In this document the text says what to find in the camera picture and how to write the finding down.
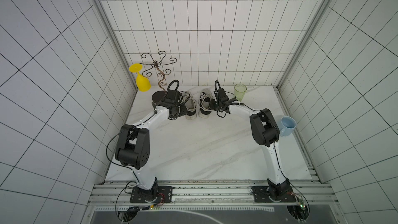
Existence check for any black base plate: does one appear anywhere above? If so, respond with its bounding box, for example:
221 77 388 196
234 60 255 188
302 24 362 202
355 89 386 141
130 186 173 204
250 186 296 203

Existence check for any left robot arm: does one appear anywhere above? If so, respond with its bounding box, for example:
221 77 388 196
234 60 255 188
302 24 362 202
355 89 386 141
115 89 191 202

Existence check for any yellow plastic wine glass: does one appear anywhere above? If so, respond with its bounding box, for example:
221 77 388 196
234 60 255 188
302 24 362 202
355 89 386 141
129 63 151 92

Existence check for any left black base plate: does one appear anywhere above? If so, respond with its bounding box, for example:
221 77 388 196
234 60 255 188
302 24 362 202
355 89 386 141
130 186 173 204

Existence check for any green transparent cup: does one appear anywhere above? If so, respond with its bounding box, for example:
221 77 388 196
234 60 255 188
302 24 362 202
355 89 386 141
234 84 247 102

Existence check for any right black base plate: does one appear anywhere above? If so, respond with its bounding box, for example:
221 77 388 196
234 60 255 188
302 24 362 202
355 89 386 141
250 186 296 203

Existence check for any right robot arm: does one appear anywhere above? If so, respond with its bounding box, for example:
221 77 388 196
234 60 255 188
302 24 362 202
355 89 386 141
210 81 292 202

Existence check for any black metal cup rack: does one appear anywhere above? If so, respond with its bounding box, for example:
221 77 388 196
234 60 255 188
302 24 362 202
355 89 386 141
141 51 177 103

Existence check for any blue mug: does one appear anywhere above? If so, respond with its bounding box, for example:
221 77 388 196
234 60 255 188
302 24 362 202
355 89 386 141
277 116 296 136

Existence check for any black white sneaker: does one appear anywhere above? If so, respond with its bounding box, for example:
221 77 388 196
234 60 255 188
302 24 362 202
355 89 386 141
199 89 213 118
183 92 197 120

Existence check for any aluminium mounting rail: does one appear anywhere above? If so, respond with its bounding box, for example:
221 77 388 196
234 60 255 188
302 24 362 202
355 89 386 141
88 180 338 207

